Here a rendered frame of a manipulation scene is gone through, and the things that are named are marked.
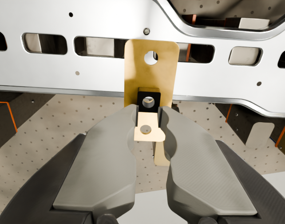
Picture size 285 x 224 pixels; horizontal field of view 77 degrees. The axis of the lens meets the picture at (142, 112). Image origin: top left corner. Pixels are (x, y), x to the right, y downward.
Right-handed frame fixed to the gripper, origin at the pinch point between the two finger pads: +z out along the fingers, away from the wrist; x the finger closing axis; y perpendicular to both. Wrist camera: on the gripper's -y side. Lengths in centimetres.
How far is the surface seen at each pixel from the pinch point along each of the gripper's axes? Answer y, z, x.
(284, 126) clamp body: 19, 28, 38
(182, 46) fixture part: 0.9, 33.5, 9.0
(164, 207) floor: 192, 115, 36
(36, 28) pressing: -2.4, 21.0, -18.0
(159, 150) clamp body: 17.8, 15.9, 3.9
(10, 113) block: 15.8, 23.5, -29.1
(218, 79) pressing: 4.3, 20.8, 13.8
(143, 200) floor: 181, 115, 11
